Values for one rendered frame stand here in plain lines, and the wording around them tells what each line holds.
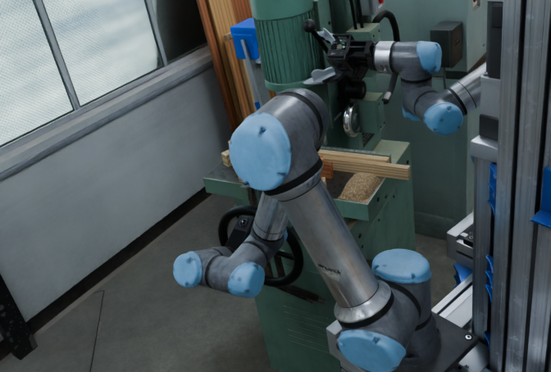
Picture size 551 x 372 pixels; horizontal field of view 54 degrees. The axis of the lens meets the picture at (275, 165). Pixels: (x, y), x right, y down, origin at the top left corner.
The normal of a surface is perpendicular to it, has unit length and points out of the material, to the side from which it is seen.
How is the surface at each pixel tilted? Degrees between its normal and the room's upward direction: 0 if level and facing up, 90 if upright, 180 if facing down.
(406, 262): 7
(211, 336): 0
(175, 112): 90
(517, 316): 90
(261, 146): 84
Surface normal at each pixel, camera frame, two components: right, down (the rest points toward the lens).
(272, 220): -0.14, 0.63
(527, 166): -0.76, 0.42
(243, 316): -0.17, -0.87
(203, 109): 0.81, 0.16
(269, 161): -0.56, 0.38
